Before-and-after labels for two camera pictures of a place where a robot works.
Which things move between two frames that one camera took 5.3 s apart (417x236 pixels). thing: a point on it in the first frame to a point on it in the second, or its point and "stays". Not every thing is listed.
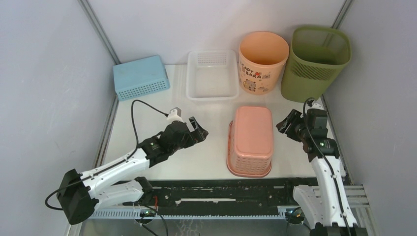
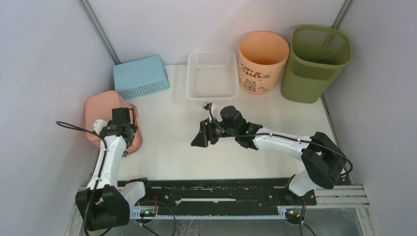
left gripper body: (187, 140) to (133, 129)
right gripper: (293, 117) to (206, 134)
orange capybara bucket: (261, 56) stays
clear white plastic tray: (212, 75) stays
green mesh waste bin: (317, 57) stays
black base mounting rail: (226, 192) stays
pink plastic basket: (250, 142) to (99, 106)
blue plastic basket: (140, 77) stays
